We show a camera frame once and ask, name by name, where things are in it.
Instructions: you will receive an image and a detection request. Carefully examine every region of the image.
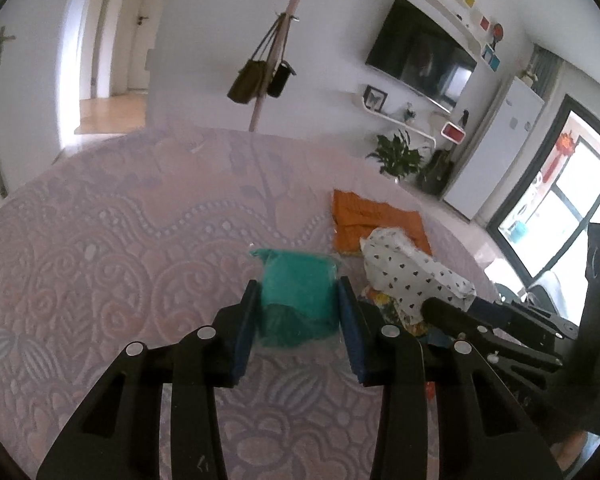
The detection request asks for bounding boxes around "black guitar bag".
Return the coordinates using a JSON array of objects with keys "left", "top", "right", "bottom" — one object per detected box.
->
[{"left": 416, "top": 149, "right": 455, "bottom": 196}]

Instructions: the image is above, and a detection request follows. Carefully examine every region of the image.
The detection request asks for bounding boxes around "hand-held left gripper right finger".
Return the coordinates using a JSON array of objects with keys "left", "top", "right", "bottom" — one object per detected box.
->
[{"left": 337, "top": 276, "right": 563, "bottom": 480}]

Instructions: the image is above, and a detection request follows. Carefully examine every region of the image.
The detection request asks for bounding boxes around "white hallway door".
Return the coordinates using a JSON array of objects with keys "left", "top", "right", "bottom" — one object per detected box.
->
[{"left": 127, "top": 0, "right": 168, "bottom": 93}]

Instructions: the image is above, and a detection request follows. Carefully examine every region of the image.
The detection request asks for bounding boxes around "red yellow snack wrapper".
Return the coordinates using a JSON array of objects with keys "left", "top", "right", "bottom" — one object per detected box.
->
[{"left": 361, "top": 287, "right": 428, "bottom": 336}]

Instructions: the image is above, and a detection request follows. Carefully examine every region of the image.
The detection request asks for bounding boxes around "olive hanging bag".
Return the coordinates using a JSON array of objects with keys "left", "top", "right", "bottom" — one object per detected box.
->
[{"left": 227, "top": 12, "right": 281, "bottom": 106}]

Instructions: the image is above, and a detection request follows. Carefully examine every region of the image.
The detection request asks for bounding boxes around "person's right forearm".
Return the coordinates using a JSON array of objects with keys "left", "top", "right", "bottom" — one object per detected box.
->
[{"left": 552, "top": 430, "right": 593, "bottom": 478}]

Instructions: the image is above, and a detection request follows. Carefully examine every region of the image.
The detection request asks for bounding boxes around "teal packet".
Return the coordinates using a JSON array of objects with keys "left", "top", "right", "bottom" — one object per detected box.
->
[{"left": 250, "top": 247, "right": 342, "bottom": 348}]

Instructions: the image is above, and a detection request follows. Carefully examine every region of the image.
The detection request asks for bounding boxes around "red knot decoration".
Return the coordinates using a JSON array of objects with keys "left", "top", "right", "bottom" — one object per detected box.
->
[{"left": 540, "top": 130, "right": 578, "bottom": 183}]

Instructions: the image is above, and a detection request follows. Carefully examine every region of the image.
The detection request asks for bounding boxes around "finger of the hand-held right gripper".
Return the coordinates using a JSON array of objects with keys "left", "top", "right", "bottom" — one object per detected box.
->
[
  {"left": 430, "top": 330, "right": 564, "bottom": 377},
  {"left": 422, "top": 297, "right": 579, "bottom": 342}
]

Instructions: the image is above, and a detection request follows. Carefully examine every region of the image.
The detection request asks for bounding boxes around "black hanging pouch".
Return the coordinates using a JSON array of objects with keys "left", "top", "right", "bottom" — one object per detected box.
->
[{"left": 266, "top": 59, "right": 297, "bottom": 98}]

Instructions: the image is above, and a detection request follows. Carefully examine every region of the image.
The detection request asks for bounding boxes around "orange plastic bag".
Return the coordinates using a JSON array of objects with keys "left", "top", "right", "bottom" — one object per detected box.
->
[{"left": 331, "top": 189, "right": 433, "bottom": 256}]

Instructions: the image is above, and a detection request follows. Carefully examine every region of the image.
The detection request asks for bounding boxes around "pink coat rack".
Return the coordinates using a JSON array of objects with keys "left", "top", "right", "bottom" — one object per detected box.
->
[{"left": 248, "top": 0, "right": 313, "bottom": 133}]

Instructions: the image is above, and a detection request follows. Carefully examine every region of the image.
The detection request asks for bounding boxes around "white low wall shelf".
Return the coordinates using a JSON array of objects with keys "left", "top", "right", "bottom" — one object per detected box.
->
[{"left": 352, "top": 85, "right": 438, "bottom": 148}]

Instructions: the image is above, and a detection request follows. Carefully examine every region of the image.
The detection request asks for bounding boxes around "red box shelf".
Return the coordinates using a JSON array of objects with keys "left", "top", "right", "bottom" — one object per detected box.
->
[{"left": 440, "top": 121, "right": 467, "bottom": 143}]

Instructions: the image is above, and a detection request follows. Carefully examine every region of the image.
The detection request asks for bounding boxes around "green potted plant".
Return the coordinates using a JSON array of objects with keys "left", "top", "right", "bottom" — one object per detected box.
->
[{"left": 366, "top": 130, "right": 431, "bottom": 181}]

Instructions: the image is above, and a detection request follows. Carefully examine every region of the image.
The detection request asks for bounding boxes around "dark framed balcony door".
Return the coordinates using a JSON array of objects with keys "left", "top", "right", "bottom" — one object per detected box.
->
[{"left": 485, "top": 94, "right": 600, "bottom": 281}]

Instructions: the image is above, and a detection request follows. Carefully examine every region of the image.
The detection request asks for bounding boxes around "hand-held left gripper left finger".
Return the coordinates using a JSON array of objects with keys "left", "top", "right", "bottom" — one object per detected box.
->
[{"left": 36, "top": 280, "right": 260, "bottom": 480}]

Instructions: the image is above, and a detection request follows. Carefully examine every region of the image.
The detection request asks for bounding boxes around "black picture frame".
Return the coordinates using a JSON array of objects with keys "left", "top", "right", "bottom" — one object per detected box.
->
[{"left": 362, "top": 85, "right": 388, "bottom": 112}]

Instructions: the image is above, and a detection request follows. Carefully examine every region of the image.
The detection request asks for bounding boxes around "pink patterned tablecloth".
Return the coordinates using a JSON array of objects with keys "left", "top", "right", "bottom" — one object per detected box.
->
[{"left": 0, "top": 125, "right": 506, "bottom": 480}]

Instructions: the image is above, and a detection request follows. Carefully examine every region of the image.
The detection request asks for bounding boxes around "silver door handle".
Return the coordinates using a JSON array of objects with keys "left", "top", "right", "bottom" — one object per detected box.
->
[{"left": 0, "top": 27, "right": 17, "bottom": 66}]

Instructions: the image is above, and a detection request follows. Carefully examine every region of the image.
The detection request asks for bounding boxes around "grey curtain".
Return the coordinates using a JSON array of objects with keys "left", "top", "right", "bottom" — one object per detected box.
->
[{"left": 530, "top": 45, "right": 563, "bottom": 103}]

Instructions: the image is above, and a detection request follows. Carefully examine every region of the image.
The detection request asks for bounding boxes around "white room door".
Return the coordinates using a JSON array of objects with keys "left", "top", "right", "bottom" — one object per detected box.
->
[{"left": 0, "top": 7, "right": 63, "bottom": 198}]

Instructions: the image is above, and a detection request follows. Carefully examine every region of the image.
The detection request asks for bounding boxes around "wall-mounted television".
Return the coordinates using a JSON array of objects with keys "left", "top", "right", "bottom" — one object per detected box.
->
[{"left": 365, "top": 0, "right": 478, "bottom": 113}]

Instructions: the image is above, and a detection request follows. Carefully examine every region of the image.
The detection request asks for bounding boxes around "white refrigerator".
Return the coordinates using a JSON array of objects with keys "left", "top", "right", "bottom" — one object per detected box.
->
[{"left": 442, "top": 76, "right": 546, "bottom": 221}]

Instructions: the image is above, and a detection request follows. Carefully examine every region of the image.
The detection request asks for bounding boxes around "polka-dot white wrapper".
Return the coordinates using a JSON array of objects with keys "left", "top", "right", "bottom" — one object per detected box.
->
[{"left": 359, "top": 227, "right": 477, "bottom": 321}]

